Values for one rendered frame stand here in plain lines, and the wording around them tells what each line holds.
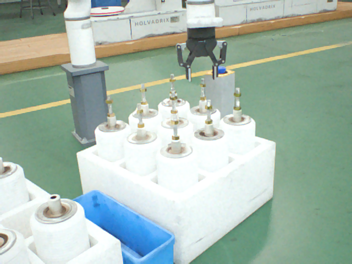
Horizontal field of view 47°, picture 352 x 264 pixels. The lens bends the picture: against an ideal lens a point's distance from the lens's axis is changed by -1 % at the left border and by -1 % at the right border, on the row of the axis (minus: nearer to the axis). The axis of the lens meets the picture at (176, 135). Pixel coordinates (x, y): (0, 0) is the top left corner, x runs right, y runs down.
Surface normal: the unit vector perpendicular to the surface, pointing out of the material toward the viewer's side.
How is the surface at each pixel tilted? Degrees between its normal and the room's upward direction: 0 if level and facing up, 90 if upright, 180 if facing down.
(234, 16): 90
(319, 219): 0
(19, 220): 90
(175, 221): 90
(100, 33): 90
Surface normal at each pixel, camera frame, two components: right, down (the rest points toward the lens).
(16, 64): 0.51, 0.33
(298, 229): -0.05, -0.91
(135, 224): -0.70, 0.29
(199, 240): 0.72, 0.25
